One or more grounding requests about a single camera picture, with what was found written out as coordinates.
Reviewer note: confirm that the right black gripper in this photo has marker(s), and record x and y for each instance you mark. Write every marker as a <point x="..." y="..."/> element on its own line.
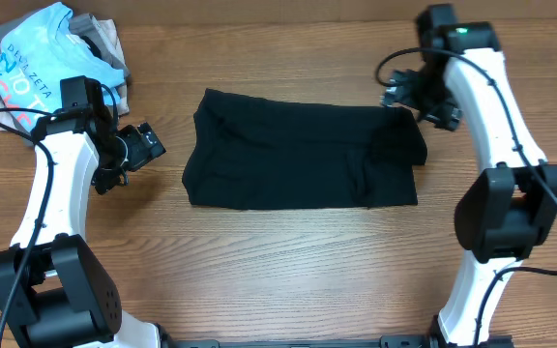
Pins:
<point x="399" y="90"/>

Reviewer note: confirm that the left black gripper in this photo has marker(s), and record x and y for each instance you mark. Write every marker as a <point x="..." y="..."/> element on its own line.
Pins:
<point x="142" y="153"/>

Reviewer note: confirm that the black t-shirt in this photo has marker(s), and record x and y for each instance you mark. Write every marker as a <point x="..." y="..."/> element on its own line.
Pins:
<point x="256" y="154"/>

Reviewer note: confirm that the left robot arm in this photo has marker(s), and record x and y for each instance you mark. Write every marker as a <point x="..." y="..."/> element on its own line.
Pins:
<point x="54" y="292"/>

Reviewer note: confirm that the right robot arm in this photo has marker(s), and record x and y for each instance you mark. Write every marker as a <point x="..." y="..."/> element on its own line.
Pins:
<point x="511" y="207"/>

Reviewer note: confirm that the light blue printed t-shirt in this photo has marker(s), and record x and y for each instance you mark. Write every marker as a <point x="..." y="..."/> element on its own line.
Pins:
<point x="41" y="48"/>

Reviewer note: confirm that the grey folded garment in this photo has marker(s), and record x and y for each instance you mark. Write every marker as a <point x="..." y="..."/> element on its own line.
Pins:
<point x="99" y="34"/>

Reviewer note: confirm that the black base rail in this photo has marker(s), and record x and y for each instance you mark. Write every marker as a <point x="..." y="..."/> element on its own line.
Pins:
<point x="298" y="344"/>

